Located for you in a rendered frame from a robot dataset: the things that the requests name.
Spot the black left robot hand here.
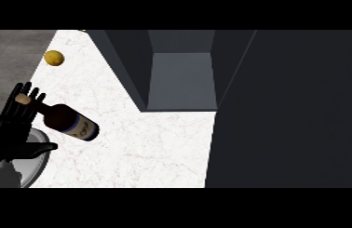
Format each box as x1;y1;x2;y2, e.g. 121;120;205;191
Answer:
0;81;59;162

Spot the dark wine bottle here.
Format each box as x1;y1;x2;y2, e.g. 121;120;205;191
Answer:
13;93;100;142

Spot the dark grey open cabinet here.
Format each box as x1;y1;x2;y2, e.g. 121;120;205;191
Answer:
87;29;259;113

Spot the round silver plate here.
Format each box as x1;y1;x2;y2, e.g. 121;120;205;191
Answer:
12;127;52;189

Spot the yellow lemon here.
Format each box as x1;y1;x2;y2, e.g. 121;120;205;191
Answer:
44;49;66;67

